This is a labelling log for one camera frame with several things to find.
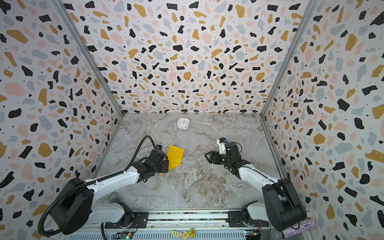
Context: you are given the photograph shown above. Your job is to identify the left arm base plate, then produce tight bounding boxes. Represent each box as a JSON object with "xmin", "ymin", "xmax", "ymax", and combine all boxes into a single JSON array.
[{"xmin": 104, "ymin": 212, "xmax": 149, "ymax": 230}]

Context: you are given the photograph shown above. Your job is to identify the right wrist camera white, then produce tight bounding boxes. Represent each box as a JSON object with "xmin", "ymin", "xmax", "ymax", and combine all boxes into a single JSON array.
[{"xmin": 217, "ymin": 138, "xmax": 228, "ymax": 155}]

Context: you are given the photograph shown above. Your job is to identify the glitter microphone right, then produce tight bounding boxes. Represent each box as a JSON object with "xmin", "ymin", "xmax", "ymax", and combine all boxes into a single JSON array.
[{"xmin": 269, "ymin": 219, "xmax": 317, "ymax": 240}]

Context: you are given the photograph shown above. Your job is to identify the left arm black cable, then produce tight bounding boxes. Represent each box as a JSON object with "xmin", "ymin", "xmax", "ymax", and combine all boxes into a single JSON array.
[{"xmin": 37, "ymin": 135, "xmax": 158, "ymax": 240}]

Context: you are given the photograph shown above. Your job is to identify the yellow square paper sheet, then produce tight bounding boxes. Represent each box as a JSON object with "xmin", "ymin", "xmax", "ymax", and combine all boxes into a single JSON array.
[{"xmin": 160, "ymin": 146, "xmax": 185, "ymax": 171}]

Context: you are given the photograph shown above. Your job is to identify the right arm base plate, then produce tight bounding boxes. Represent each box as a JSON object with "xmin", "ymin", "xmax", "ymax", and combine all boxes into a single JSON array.
[{"xmin": 226, "ymin": 211, "xmax": 270, "ymax": 228}]

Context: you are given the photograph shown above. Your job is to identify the colourful stickers on rail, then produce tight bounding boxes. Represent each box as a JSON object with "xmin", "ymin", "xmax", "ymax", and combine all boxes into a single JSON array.
[{"xmin": 172, "ymin": 228, "xmax": 197, "ymax": 240}]

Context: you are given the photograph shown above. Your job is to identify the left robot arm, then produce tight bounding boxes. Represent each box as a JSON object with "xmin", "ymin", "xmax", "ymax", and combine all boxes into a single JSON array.
[{"xmin": 38, "ymin": 149, "xmax": 169, "ymax": 237}]

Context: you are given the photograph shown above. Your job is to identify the aluminium rail frame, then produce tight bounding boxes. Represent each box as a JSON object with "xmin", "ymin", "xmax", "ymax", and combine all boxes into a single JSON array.
[{"xmin": 56, "ymin": 208, "xmax": 313, "ymax": 240}]

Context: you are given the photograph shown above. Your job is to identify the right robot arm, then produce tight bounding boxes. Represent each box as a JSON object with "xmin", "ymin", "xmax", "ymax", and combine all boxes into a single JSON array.
[{"xmin": 205, "ymin": 138, "xmax": 307, "ymax": 232}]

